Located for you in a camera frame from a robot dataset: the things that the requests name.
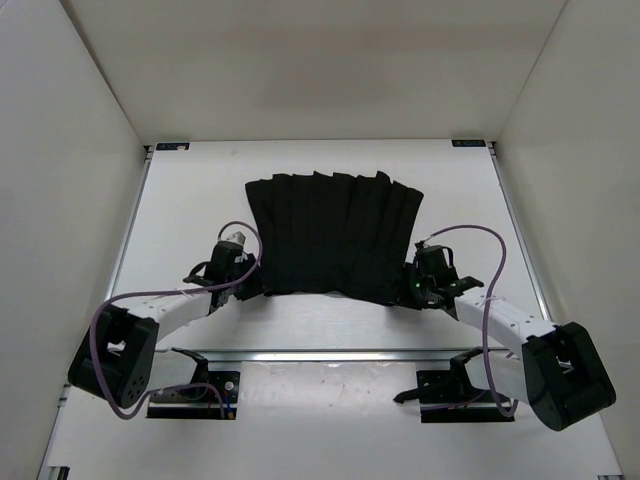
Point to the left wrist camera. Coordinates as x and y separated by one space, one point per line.
236 239

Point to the black pleated skirt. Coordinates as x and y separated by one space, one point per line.
335 233

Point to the aluminium front rail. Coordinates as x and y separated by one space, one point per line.
329 356

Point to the left blue corner label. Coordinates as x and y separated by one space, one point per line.
172 146

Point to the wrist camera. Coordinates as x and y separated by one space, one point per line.
236 239
423 244

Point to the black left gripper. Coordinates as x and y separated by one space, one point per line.
255 288

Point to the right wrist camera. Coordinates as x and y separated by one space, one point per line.
423 244

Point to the blue corner label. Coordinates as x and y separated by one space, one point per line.
172 146
468 143

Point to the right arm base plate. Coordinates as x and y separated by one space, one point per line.
447 396

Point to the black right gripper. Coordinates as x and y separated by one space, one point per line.
406 299

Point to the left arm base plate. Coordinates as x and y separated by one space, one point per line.
213 395

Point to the right blue corner label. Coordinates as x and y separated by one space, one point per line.
468 143

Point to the aluminium right side rail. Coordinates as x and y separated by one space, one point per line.
534 279

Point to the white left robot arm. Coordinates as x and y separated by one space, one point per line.
117 359

